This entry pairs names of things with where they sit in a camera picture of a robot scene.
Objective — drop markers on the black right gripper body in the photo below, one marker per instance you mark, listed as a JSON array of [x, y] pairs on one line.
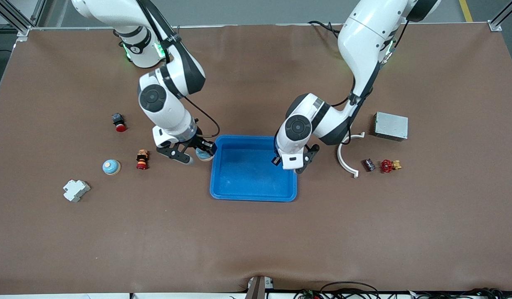
[[196, 143]]

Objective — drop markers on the blue bell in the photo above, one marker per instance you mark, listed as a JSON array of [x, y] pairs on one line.
[[111, 167], [205, 157]]

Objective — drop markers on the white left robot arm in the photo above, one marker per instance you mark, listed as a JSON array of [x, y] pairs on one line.
[[364, 37]]

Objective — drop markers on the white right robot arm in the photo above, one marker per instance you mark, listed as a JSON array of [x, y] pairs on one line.
[[164, 108]]

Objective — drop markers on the blue plastic tray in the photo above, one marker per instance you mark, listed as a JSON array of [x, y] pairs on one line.
[[256, 178]]

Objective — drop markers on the red yellow emergency stop button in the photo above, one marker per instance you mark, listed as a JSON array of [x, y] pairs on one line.
[[142, 160]]

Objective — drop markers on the red push button black body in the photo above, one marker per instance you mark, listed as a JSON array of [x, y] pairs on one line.
[[120, 124]]

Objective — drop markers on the brown table cover mat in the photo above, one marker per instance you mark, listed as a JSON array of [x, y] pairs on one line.
[[256, 241]]

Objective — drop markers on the red valve with brass fitting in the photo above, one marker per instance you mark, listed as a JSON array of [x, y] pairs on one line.
[[387, 166]]

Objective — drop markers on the grey metal box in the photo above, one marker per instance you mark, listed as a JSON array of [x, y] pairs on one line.
[[391, 126]]

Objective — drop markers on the white circuit breaker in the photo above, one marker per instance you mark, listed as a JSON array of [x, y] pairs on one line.
[[75, 190]]

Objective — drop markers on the white curved plastic bracket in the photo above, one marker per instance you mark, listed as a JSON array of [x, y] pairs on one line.
[[339, 160]]

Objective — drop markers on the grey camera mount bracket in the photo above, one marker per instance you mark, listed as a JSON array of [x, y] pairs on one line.
[[258, 288]]

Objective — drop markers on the aluminium frame corner post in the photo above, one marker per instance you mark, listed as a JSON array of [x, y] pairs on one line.
[[495, 27], [23, 31]]

